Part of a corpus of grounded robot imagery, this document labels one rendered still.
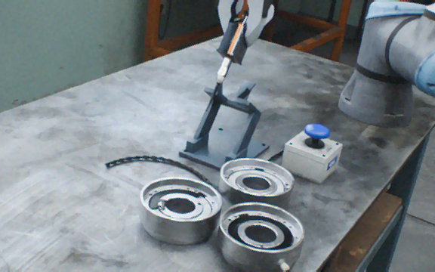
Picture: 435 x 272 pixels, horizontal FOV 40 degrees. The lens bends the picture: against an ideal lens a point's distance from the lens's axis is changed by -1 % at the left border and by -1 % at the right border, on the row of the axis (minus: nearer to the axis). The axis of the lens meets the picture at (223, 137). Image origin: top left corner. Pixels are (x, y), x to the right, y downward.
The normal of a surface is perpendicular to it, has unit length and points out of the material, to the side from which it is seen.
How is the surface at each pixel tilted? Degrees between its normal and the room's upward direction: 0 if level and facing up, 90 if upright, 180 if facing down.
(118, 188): 0
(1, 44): 90
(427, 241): 0
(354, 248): 0
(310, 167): 90
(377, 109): 73
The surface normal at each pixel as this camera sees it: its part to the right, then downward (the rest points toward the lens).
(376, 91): -0.31, 0.07
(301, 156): -0.52, 0.31
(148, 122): 0.13, -0.90
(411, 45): -0.86, -0.26
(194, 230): 0.38, 0.44
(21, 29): 0.85, 0.32
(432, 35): -0.73, -0.06
